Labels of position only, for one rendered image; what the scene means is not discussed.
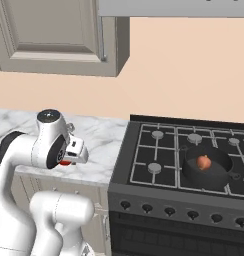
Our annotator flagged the black stove with hob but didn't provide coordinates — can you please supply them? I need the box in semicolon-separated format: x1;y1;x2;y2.
107;114;244;256

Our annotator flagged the beige wall cupboard door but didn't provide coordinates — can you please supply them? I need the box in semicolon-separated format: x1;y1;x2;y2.
0;0;106;65

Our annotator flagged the grey cupboard door handle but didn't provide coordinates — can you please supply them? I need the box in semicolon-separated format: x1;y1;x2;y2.
99;15;107;62

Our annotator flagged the grey range hood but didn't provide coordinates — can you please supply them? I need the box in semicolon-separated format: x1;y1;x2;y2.
97;0;244;19

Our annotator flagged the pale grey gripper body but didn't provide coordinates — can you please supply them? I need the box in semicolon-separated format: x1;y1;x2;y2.
72;141;90;165

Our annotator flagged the grey base cupboard handle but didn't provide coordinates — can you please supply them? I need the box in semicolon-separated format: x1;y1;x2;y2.
103;214;110;242

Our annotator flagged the orange onion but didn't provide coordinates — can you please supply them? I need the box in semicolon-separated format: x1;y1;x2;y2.
196;154;213;171

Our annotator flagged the dark grey pot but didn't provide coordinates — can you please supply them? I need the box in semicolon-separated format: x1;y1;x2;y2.
179;144;242;191

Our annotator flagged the beige base cupboard door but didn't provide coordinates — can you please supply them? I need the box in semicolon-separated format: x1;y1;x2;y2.
81;186;110;256

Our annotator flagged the black oven door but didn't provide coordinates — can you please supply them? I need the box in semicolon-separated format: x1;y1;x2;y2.
108;212;244;256

